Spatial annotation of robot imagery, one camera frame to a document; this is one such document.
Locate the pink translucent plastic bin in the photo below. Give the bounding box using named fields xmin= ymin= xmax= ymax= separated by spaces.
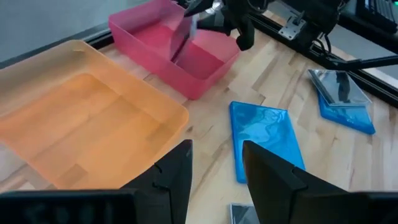
xmin=108 ymin=0 xmax=242 ymax=101

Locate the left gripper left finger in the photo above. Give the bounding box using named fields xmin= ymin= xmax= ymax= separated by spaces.
xmin=121 ymin=139 xmax=194 ymax=224

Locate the silver metal corner bracket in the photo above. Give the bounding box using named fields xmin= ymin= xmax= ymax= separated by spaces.
xmin=278 ymin=15 xmax=307 ymax=41

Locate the thin black slanted rod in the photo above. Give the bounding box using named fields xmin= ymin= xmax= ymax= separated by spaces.
xmin=326 ymin=55 xmax=398 ymax=72

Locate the backlit computer keyboard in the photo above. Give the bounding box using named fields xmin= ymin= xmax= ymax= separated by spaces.
xmin=357 ymin=0 xmax=398 ymax=32

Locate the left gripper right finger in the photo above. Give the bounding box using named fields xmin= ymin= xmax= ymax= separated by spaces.
xmin=243 ymin=140 xmax=353 ymax=224

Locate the orange translucent plastic bin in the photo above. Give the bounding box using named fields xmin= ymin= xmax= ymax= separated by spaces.
xmin=0 ymin=39 xmax=190 ymax=190

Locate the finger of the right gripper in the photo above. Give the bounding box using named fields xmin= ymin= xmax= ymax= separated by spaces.
xmin=183 ymin=0 xmax=218 ymax=17
xmin=197 ymin=14 xmax=233 ymax=35

